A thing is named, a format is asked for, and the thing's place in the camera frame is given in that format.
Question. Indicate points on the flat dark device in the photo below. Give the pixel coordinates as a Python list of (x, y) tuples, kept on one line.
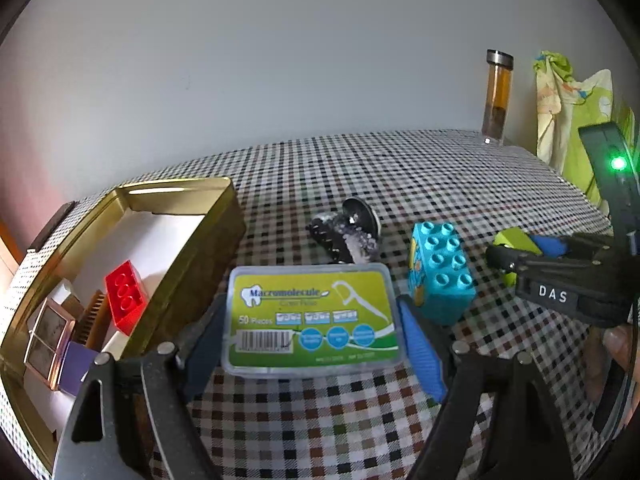
[(50, 225)]

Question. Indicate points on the black crystal hair clip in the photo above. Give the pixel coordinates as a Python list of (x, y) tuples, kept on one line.
[(345, 232)]

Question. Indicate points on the large white box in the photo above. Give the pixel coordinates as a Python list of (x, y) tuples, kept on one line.
[(37, 402)]

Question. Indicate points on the purple box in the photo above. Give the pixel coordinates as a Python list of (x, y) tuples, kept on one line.
[(77, 367)]

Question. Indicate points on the small white box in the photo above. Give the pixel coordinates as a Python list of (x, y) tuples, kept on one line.
[(61, 291)]

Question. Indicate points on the person's right hand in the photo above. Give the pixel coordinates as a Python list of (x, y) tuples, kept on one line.
[(612, 355)]

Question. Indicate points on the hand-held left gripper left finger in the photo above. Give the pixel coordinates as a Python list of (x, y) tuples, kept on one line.
[(200, 355)]

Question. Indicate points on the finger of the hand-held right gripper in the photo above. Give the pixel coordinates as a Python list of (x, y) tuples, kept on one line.
[(515, 259), (550, 245)]

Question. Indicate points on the yellow-green cloth bag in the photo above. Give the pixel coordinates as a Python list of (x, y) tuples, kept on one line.
[(560, 110)]

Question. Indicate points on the brown eyeshadow palette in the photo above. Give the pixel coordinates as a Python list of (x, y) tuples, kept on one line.
[(47, 342)]

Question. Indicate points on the teal building block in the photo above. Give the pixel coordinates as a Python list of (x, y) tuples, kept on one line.
[(440, 270)]

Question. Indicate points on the yellow-green floss pick box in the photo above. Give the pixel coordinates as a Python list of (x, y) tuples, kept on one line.
[(315, 317)]

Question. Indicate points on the brown comb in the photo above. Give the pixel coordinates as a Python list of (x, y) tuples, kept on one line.
[(96, 320)]

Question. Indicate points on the gold tin box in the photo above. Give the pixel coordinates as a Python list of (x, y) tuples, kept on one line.
[(195, 255)]

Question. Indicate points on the red building brick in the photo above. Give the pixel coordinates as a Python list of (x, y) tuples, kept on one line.
[(125, 295)]

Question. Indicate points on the checkered tablecloth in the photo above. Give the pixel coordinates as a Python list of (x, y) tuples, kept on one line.
[(350, 420)]

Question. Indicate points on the glass tea bottle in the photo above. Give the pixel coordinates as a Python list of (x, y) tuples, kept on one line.
[(497, 100)]

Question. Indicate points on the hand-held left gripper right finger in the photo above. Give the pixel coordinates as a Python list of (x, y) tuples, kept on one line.
[(420, 355)]

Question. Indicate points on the green soccer-print building block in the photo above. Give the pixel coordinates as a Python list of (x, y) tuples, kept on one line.
[(515, 237)]

